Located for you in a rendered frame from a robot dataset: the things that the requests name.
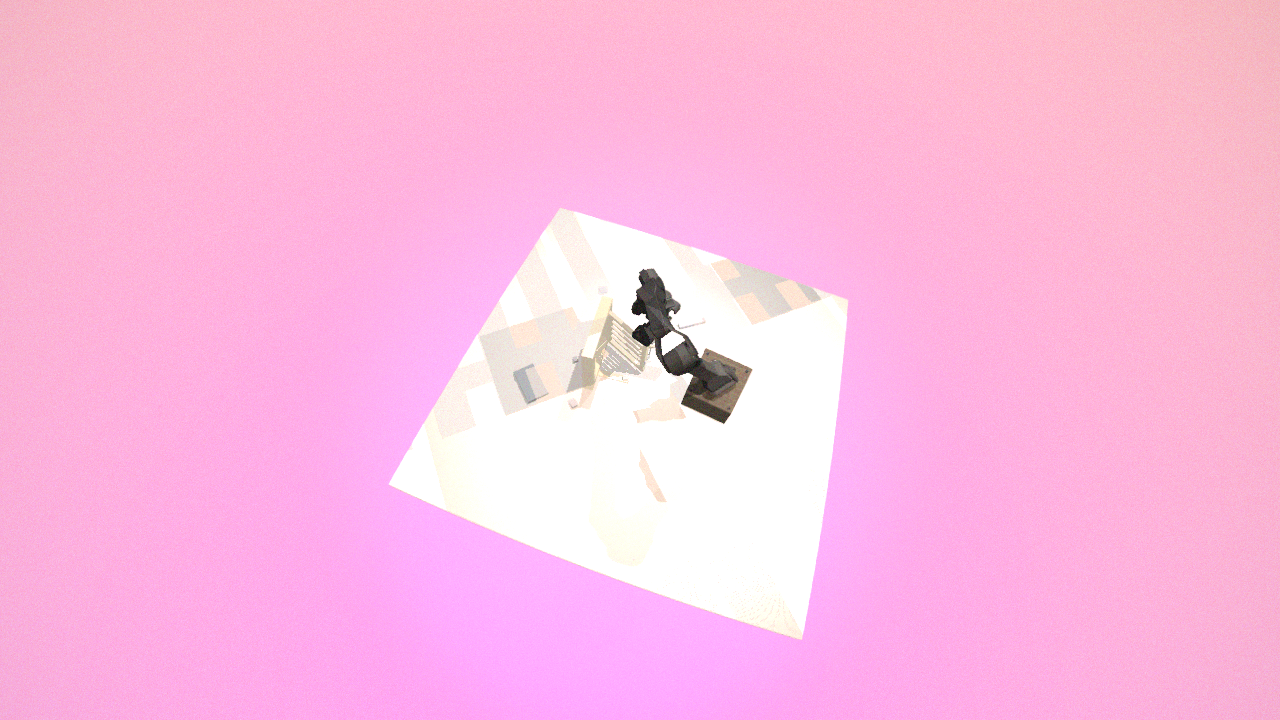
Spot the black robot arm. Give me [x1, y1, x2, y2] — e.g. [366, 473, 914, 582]
[631, 268, 739, 396]

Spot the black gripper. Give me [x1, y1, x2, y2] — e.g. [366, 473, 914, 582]
[632, 299, 681, 347]

